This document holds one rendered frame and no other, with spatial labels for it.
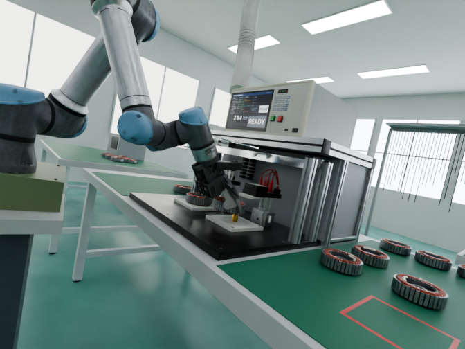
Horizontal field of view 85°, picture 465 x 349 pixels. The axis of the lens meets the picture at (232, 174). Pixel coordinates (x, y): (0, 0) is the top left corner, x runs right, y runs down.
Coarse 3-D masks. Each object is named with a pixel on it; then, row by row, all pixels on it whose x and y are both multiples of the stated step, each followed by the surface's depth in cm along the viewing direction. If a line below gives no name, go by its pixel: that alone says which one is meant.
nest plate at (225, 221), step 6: (210, 216) 91; (216, 216) 93; (222, 216) 94; (228, 216) 96; (216, 222) 87; (222, 222) 86; (228, 222) 87; (234, 222) 89; (240, 222) 91; (246, 222) 92; (252, 222) 94; (228, 228) 82; (234, 228) 82; (240, 228) 83; (246, 228) 85; (252, 228) 87; (258, 228) 89
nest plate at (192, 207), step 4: (176, 200) 108; (180, 200) 108; (184, 200) 109; (184, 204) 103; (188, 204) 103; (192, 204) 104; (192, 208) 99; (196, 208) 100; (200, 208) 101; (204, 208) 103; (208, 208) 104; (212, 208) 106
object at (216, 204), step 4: (216, 200) 85; (220, 200) 84; (224, 200) 91; (212, 204) 87; (216, 204) 85; (220, 204) 83; (244, 204) 88; (216, 208) 85; (220, 208) 83; (232, 208) 84; (236, 208) 83; (244, 208) 87; (224, 212) 83; (228, 212) 83; (232, 212) 83; (236, 212) 84
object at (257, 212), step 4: (256, 208) 100; (260, 208) 102; (252, 212) 102; (256, 212) 100; (260, 212) 99; (268, 212) 98; (272, 212) 100; (252, 216) 102; (256, 216) 100; (260, 216) 98; (264, 216) 97; (272, 216) 99; (252, 220) 101; (256, 220) 100; (260, 220) 98; (264, 220) 97; (272, 220) 99; (264, 224) 97; (268, 224) 98; (272, 224) 100
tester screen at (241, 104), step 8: (240, 96) 116; (248, 96) 112; (256, 96) 108; (264, 96) 105; (232, 104) 119; (240, 104) 115; (248, 104) 111; (256, 104) 108; (264, 104) 104; (232, 112) 119; (240, 112) 115; (248, 112) 111; (232, 120) 118; (240, 120) 114; (248, 128) 110; (256, 128) 106; (264, 128) 103
